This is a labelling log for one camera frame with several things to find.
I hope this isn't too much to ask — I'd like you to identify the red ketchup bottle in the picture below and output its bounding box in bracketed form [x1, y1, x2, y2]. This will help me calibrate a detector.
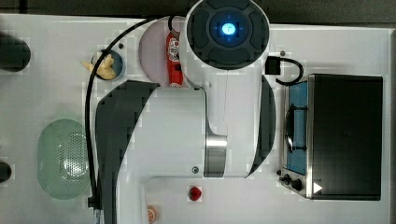
[165, 32, 183, 88]

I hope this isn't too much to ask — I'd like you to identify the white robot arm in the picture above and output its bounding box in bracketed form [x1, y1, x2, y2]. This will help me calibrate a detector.
[94, 0, 276, 224]

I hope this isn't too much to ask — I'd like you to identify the pink oval plate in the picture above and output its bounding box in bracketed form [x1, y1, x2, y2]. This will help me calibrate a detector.
[138, 16, 181, 88]

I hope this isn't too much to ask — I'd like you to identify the red strawberry toy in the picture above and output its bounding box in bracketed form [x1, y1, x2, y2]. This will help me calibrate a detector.
[189, 187, 202, 202]

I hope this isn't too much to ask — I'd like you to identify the blue bowl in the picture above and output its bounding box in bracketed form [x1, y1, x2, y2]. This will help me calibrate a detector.
[109, 50, 123, 79]

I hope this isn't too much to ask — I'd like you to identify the yellow peeled banana toy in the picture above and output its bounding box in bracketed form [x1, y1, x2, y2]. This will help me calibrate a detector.
[96, 54, 117, 80]

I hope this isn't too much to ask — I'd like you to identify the orange slice toy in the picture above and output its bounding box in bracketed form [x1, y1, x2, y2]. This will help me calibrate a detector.
[147, 206, 157, 224]

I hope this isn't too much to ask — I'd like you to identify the black toaster oven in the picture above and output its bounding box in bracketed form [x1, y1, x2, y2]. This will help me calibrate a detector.
[277, 74, 383, 201]

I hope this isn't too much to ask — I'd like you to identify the green perforated colander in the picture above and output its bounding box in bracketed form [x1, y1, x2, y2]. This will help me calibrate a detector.
[37, 119, 90, 200]

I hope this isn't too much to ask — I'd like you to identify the black cup upper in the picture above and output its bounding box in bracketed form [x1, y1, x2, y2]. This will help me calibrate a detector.
[0, 32, 31, 72]

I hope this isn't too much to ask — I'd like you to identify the black cup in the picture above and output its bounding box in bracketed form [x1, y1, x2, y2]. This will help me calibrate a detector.
[0, 32, 31, 72]
[0, 161, 12, 183]

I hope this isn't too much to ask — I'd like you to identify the black cup lower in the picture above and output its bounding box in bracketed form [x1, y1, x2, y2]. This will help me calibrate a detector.
[0, 161, 12, 183]

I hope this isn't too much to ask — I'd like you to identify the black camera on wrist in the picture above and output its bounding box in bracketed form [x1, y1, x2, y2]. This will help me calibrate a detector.
[265, 56, 281, 76]

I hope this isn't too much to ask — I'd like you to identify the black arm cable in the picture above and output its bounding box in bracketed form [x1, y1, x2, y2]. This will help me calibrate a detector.
[84, 16, 163, 210]

